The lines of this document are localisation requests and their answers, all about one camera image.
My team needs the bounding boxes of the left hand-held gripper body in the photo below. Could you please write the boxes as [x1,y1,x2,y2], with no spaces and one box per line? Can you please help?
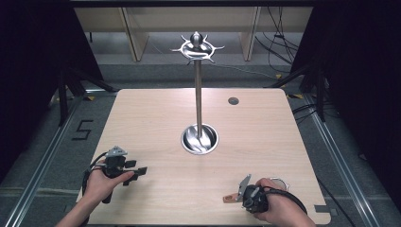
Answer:
[101,146,137,180]

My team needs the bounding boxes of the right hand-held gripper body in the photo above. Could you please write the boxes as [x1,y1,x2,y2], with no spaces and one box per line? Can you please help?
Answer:
[236,173,270,215]

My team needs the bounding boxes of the person's left hand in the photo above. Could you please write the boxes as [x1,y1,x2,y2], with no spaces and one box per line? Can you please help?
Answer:
[83,168,135,204]

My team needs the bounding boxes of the person's right hand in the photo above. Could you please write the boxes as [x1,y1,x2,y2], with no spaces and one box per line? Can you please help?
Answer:
[253,177,311,227]

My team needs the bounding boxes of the black tripod stand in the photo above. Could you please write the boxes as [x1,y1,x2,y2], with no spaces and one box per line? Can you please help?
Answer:
[265,61,327,123]
[56,66,118,128]

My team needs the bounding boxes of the silver metal utensil stand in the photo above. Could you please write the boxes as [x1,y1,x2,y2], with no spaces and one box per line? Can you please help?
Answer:
[169,30,225,156]

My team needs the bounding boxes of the black curtain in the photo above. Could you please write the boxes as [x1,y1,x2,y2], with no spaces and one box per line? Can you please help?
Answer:
[288,0,401,204]
[0,0,106,185]

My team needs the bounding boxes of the light wooden shelf unit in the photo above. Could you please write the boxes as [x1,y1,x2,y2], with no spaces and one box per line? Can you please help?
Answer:
[73,7,314,62]

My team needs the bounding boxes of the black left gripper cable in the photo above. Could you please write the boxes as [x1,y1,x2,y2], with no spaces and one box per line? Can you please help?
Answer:
[81,151,109,197]

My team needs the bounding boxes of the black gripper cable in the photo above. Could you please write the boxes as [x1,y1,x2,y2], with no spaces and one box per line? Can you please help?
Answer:
[263,185,308,216]
[81,151,109,197]

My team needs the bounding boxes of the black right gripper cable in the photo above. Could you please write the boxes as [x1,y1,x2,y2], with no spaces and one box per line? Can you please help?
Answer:
[263,185,308,216]

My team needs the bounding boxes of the metal floor rail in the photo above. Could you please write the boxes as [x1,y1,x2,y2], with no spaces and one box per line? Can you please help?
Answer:
[2,94,85,227]
[303,94,381,227]

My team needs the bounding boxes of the black floor cables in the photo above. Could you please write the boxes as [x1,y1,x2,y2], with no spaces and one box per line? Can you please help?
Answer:
[290,101,340,125]

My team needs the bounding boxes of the black hanging cables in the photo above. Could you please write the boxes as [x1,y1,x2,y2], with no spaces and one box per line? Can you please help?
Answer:
[254,7,301,76]

